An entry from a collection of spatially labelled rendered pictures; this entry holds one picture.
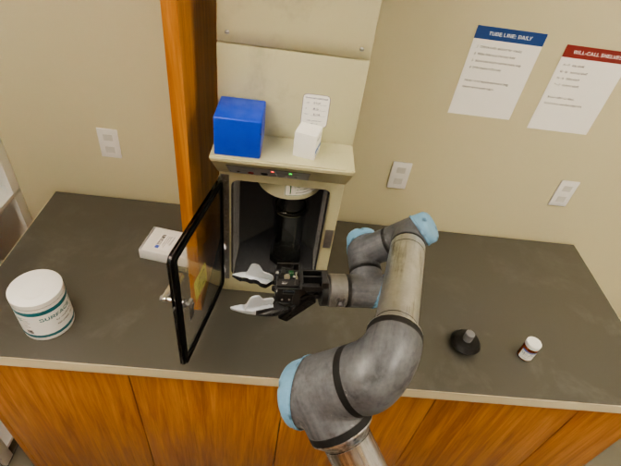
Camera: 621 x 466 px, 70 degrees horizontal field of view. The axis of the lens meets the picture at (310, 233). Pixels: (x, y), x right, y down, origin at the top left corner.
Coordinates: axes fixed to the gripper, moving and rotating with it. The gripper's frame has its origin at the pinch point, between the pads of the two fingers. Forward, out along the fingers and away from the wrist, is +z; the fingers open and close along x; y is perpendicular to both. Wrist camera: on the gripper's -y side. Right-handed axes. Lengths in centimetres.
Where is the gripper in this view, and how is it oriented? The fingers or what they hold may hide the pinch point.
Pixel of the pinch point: (236, 292)
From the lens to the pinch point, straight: 101.2
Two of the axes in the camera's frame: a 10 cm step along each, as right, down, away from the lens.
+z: -9.9, -0.5, -1.5
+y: 1.4, -6.6, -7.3
